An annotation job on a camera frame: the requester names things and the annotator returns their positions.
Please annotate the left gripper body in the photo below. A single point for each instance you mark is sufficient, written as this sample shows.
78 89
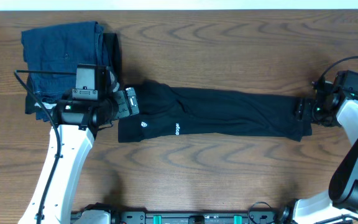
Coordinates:
123 109

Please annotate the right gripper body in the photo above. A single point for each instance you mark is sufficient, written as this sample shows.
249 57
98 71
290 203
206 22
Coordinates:
311 111

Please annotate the black t-shirt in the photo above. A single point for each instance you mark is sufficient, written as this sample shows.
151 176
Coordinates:
165 110

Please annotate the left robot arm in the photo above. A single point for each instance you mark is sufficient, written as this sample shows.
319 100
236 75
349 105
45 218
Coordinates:
76 120

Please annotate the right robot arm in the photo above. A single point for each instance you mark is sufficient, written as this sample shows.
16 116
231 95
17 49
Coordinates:
339 203

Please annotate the folded black garment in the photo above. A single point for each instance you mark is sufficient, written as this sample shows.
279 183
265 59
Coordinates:
60 57

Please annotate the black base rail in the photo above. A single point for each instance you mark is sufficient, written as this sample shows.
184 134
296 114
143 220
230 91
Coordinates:
103 213

